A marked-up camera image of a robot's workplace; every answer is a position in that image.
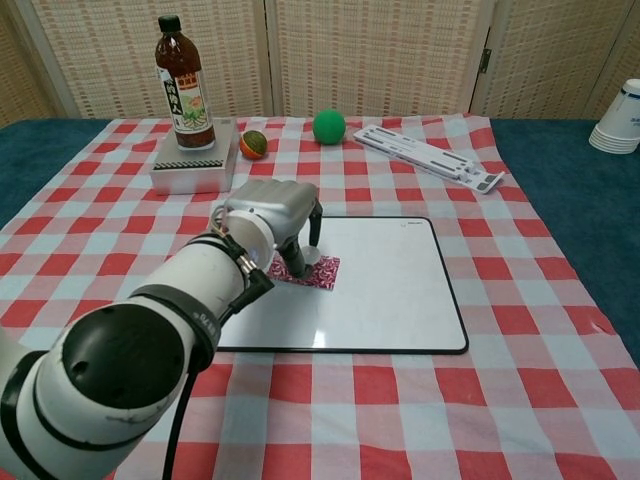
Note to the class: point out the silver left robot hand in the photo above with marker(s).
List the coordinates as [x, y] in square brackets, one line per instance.
[280, 205]

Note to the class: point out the red patterned cloth pouch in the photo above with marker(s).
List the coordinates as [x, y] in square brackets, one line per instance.
[327, 275]

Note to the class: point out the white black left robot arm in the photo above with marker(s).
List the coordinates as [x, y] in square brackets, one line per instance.
[115, 380]

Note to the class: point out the white board black rim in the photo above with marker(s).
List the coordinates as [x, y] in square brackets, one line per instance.
[390, 300]

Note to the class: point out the red white checkered tablecloth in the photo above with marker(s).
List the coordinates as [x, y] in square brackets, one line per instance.
[350, 410]

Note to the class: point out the small orange green ball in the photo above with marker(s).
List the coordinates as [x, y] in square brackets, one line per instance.
[253, 145]

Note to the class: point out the silver metal box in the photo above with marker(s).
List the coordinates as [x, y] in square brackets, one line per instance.
[192, 177]

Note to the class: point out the brown sauce bottle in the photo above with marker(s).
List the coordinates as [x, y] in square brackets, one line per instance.
[189, 100]

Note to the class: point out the white folding stand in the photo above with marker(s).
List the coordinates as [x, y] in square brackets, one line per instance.
[425, 155]

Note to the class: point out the beige woven folding screen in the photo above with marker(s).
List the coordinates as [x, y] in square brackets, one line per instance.
[375, 55]

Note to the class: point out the metal screen hinge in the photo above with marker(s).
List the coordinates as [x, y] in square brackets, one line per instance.
[485, 61]

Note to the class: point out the teal table cover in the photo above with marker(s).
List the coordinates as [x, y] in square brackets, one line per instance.
[575, 160]

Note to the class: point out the white paper cup stack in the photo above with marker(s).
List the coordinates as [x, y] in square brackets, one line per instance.
[620, 125]

